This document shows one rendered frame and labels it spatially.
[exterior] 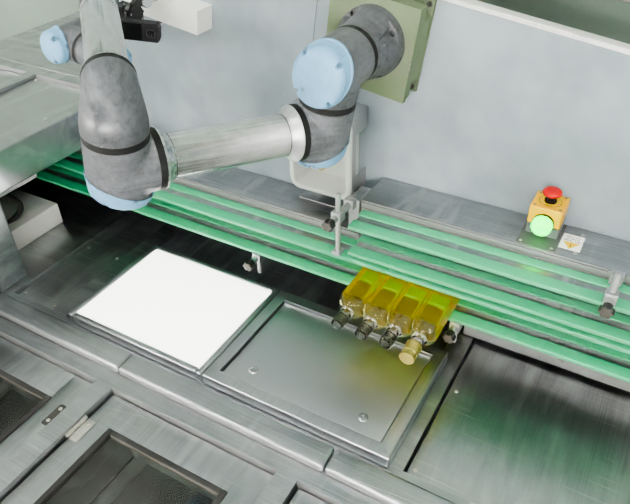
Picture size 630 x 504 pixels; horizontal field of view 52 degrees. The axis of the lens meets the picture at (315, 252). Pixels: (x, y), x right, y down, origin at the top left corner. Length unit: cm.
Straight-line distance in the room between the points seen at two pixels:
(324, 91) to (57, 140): 93
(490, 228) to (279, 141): 52
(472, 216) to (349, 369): 45
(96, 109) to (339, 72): 43
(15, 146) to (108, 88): 76
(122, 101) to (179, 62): 77
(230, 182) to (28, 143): 54
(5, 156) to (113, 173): 72
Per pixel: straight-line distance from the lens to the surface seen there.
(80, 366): 166
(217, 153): 122
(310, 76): 125
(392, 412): 143
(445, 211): 152
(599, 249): 149
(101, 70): 115
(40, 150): 191
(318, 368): 151
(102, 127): 111
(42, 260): 204
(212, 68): 181
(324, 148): 132
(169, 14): 176
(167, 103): 197
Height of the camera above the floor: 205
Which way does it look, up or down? 43 degrees down
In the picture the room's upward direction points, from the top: 137 degrees counter-clockwise
